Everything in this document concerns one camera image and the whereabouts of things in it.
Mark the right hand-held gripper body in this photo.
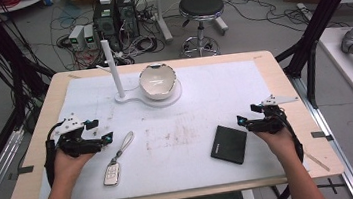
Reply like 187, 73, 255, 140
243, 91, 304, 138

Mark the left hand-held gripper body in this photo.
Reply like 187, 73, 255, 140
51, 110, 105, 160

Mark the black wallet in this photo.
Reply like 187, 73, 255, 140
206, 121, 252, 169

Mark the car key with grey strap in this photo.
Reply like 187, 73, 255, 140
97, 130, 141, 188

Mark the white bowl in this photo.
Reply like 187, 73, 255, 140
136, 60, 179, 104

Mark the person's right hand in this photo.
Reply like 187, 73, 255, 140
254, 126, 299, 166

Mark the person's left hand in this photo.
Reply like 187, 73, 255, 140
50, 144, 99, 187

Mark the white table mat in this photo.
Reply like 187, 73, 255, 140
22, 54, 288, 199

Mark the black tape piece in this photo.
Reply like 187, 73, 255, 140
310, 129, 335, 144
16, 164, 36, 176

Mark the white stand with pole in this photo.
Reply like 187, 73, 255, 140
92, 31, 185, 115

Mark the grey power supply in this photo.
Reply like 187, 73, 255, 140
67, 23, 88, 53
81, 23, 99, 52

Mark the white desk leg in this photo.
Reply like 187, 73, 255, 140
152, 0, 175, 44
209, 0, 231, 38

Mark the white board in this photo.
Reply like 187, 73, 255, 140
316, 24, 353, 103

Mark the black computer tower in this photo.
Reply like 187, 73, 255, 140
90, 0, 125, 54
115, 0, 141, 40

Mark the white power strip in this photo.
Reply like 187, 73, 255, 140
296, 0, 316, 23

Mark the black round stool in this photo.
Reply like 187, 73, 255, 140
175, 0, 232, 60

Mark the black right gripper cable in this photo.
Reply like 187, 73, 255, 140
274, 107, 307, 169

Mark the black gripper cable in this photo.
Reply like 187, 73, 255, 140
39, 119, 75, 190
274, 107, 307, 169

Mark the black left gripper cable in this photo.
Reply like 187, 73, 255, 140
39, 119, 75, 190

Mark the black cable bundle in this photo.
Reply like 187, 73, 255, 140
0, 4, 52, 128

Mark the tangle of floor cables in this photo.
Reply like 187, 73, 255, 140
46, 0, 353, 74

